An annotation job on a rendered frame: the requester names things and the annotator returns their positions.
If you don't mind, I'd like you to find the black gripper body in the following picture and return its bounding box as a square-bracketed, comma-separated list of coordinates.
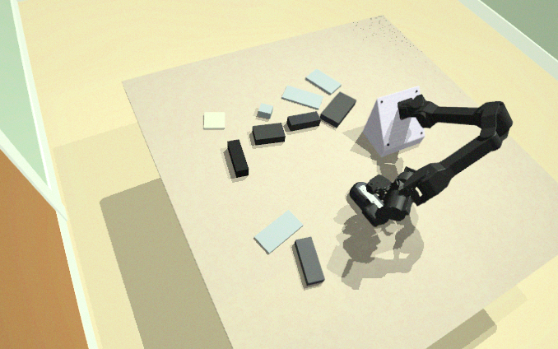
[362, 186, 391, 227]

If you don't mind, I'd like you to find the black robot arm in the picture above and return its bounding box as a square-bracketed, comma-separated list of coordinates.
[366, 94, 513, 221]

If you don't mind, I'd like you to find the dark grey controller unit with green rocker switches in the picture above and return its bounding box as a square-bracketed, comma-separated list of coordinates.
[350, 182, 384, 211]

